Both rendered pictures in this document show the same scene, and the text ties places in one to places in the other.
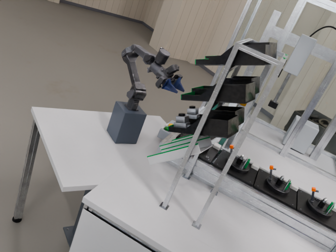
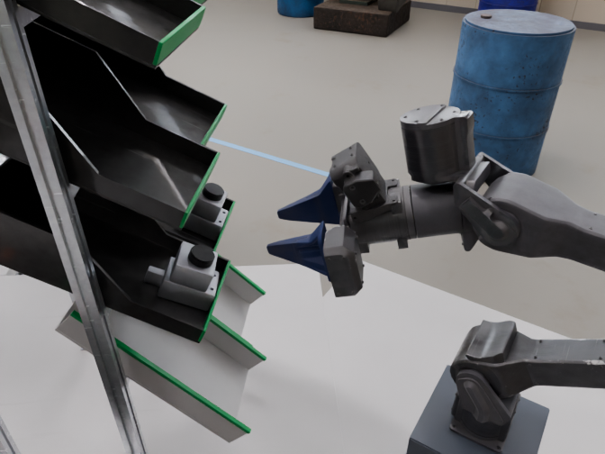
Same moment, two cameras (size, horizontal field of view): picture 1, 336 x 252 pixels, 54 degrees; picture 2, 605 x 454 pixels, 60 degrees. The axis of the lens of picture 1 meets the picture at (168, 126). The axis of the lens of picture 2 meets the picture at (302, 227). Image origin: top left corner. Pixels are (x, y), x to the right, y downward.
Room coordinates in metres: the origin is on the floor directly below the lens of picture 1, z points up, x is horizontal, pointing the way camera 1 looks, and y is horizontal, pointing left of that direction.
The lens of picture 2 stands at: (2.03, -0.11, 1.64)
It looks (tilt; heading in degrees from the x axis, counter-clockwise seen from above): 35 degrees down; 163
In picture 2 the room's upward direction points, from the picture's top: straight up
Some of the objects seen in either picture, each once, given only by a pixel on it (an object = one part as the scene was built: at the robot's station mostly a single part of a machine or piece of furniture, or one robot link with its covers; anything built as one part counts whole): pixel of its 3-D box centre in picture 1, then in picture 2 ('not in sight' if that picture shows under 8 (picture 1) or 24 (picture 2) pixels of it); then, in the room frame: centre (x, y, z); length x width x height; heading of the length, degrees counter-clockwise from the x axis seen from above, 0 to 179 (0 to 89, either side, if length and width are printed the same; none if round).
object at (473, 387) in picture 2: (137, 94); (492, 376); (1.71, 0.23, 1.15); 0.09 x 0.07 x 0.06; 130
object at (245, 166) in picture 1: (240, 160); not in sight; (1.71, -0.46, 1.01); 0.24 x 0.24 x 0.13; 76
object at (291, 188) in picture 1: (280, 181); not in sight; (1.65, -0.70, 1.01); 0.24 x 0.24 x 0.13; 76
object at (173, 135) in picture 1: (186, 128); not in sight; (2.07, -0.13, 0.91); 0.89 x 0.06 x 0.11; 166
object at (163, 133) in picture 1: (169, 130); not in sight; (1.90, -0.02, 0.93); 0.21 x 0.07 x 0.06; 166
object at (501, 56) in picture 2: not in sight; (501, 95); (-0.61, 2.02, 0.46); 0.63 x 0.61 x 0.92; 42
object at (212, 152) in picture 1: (197, 146); not in sight; (1.77, -0.21, 0.96); 0.24 x 0.24 x 0.02; 76
